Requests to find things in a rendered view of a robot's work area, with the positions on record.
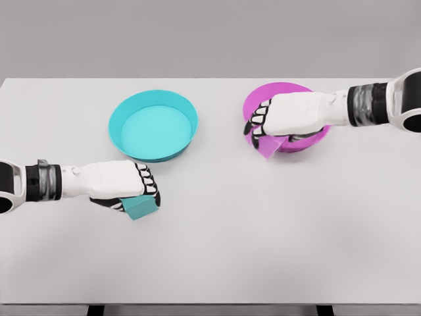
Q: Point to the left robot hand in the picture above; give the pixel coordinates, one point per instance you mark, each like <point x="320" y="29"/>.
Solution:
<point x="115" y="179"/>

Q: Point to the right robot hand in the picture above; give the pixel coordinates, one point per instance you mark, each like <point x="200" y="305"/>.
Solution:
<point x="292" y="113"/>

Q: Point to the teal block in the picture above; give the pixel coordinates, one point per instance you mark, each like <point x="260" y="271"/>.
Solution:
<point x="139" y="207"/>

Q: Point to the magenta block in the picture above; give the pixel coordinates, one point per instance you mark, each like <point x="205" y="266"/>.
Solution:
<point x="268" y="146"/>

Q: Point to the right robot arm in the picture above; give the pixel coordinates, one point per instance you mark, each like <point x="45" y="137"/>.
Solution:
<point x="375" y="102"/>

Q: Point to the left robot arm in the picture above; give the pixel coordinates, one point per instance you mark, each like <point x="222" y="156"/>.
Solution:
<point x="42" y="184"/>

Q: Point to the magenta plate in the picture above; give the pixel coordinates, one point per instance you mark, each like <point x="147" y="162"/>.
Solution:
<point x="301" y="145"/>

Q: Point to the teal plate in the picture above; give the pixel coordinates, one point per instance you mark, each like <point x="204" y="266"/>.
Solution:
<point x="153" y="126"/>

